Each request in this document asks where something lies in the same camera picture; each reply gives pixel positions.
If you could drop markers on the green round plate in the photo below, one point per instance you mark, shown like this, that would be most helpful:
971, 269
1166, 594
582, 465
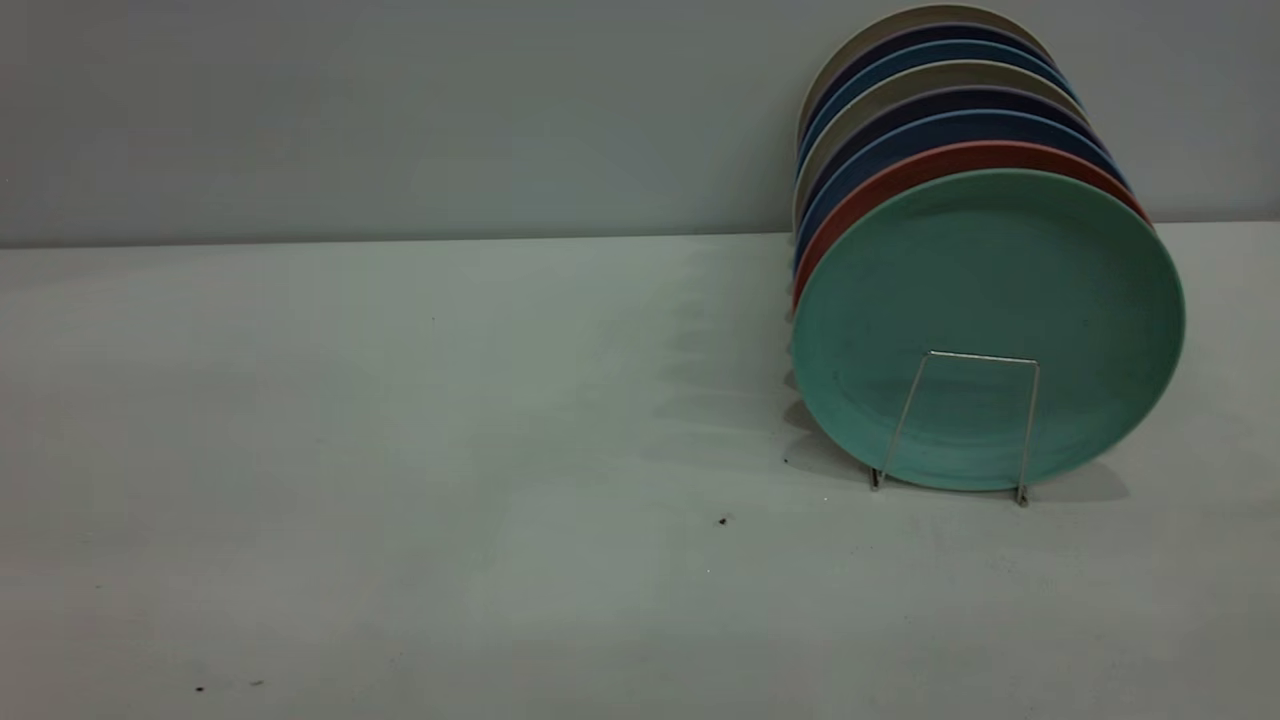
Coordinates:
990, 330

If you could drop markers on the pink round plate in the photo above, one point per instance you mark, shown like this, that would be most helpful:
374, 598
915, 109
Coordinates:
950, 158

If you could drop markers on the blue round plate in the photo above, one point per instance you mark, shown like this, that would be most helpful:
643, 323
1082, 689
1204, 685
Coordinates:
930, 55
950, 125

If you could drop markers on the dark purple round plate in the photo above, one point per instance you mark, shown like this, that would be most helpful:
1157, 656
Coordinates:
920, 37
950, 100

